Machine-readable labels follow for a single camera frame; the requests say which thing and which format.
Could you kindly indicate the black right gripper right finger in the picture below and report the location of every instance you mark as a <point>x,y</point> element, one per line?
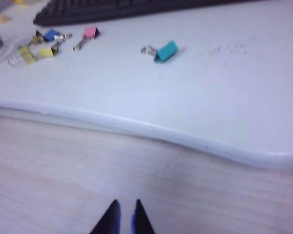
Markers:
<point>141,219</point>

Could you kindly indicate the pink binder clip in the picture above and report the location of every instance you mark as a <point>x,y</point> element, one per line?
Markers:
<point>90,33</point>

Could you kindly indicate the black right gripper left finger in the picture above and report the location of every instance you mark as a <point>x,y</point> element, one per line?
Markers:
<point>110,219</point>

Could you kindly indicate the teal binder clip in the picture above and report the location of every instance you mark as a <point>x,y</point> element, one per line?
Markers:
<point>166,51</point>

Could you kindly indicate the blue binder clip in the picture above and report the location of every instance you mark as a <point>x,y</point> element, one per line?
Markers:
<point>51,34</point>

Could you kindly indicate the yellow binder clip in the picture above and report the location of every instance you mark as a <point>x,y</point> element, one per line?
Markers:
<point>27,54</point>
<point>38,36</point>
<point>47,52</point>

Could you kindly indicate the black computer keyboard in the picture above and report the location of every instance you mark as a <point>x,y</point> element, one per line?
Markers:
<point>112,9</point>

